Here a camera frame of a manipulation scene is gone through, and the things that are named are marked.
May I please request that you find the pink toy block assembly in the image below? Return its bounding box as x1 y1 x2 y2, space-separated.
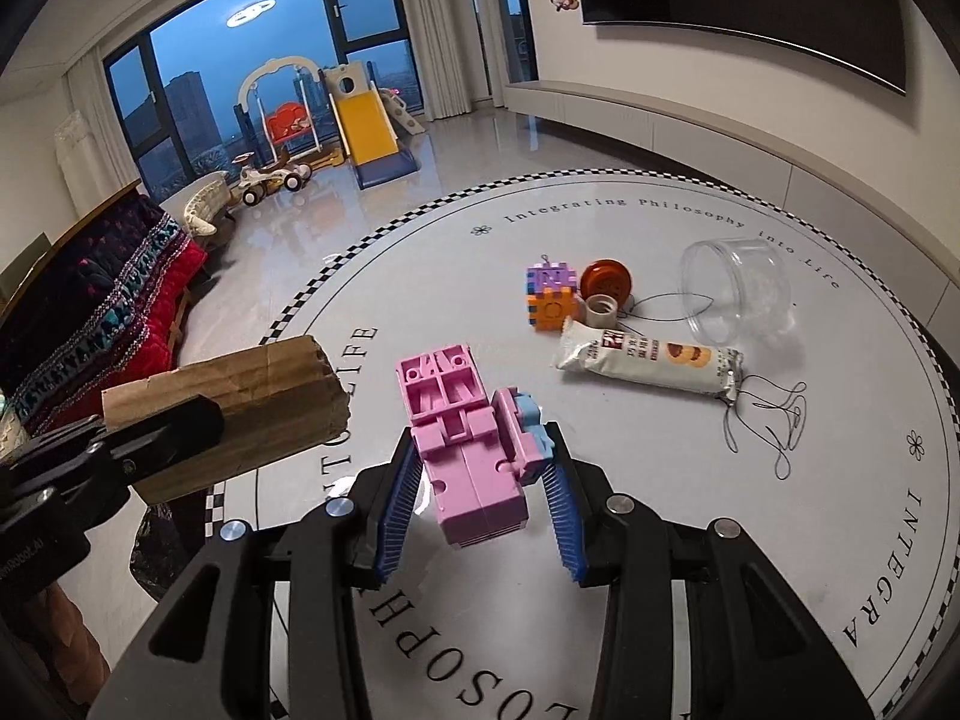
395 344 555 548

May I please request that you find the brown cardboard piece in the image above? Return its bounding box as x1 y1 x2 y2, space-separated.
101 337 350 505

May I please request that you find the black trash bag bin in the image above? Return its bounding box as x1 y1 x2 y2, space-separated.
130 493 205 601

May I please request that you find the person's left hand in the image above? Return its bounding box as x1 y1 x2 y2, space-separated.
43 583 110 706

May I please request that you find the red patterned table blanket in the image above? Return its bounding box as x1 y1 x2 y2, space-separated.
2 184 206 436

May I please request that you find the white snack wrapper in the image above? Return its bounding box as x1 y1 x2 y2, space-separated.
553 319 742 403

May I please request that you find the orange jar lid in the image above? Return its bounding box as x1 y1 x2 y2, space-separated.
579 259 633 307

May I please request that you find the white floor air conditioner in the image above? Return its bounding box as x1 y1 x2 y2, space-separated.
53 110 121 216

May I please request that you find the toy ride-on car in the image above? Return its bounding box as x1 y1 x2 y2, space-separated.
233 151 313 206

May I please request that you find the white children swing set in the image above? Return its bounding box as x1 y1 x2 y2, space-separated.
235 55 342 171

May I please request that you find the yellow children slide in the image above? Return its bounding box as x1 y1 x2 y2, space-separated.
320 62 418 190

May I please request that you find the white curtain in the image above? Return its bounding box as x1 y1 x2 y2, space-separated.
404 0 472 121

